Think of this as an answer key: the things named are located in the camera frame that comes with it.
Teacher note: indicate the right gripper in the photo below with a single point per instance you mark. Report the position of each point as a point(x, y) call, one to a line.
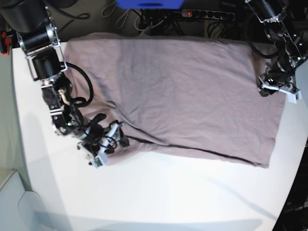
point(97, 137)

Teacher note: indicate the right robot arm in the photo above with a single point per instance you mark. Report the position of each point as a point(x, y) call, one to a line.
point(38, 38)

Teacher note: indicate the mauve pink t-shirt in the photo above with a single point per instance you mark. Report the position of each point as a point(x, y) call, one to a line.
point(183, 96)

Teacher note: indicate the red and black clamp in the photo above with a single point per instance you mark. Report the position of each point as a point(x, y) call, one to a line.
point(5, 42)

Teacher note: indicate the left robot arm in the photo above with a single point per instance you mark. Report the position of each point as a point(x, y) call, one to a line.
point(290, 54)

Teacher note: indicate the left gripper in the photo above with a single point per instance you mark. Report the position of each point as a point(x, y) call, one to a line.
point(275, 73)

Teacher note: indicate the black power strip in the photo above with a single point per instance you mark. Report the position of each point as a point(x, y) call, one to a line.
point(205, 14)

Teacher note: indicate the blue box at top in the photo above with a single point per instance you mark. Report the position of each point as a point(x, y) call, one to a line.
point(149, 4)

